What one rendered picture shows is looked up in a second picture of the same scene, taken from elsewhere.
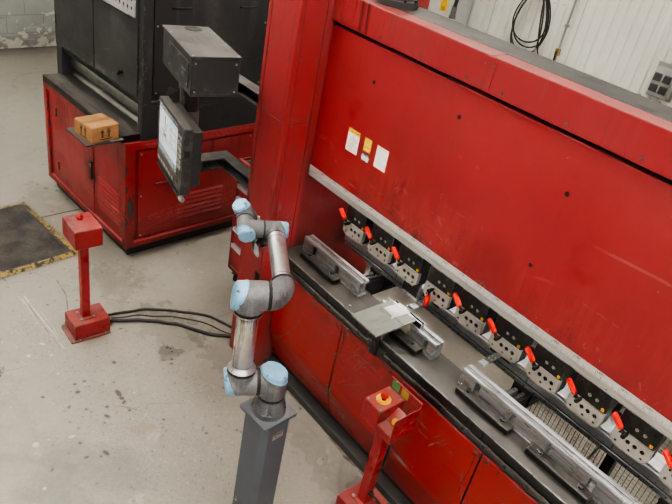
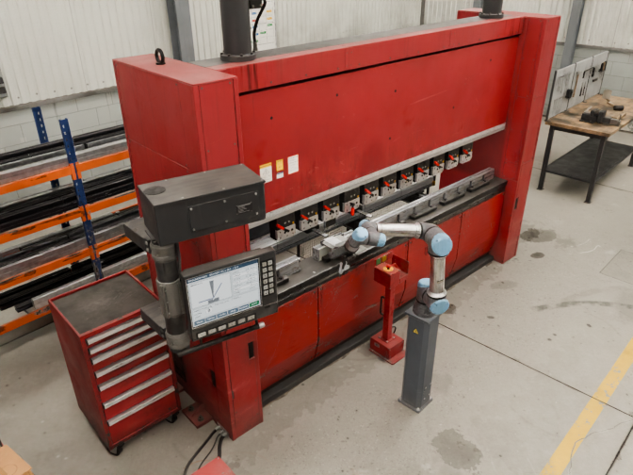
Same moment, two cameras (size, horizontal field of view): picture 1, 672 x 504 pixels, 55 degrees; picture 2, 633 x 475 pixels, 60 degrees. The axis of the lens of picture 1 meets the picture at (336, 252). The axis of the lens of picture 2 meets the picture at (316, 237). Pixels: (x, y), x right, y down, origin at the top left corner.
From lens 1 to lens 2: 3.99 m
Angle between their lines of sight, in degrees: 73
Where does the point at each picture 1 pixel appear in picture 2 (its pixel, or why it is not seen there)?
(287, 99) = not seen: hidden behind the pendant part
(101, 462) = not seen: outside the picture
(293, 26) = (234, 114)
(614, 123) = (406, 43)
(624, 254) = (419, 97)
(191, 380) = (287, 461)
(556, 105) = (384, 52)
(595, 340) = (419, 143)
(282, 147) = not seen: hidden behind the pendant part
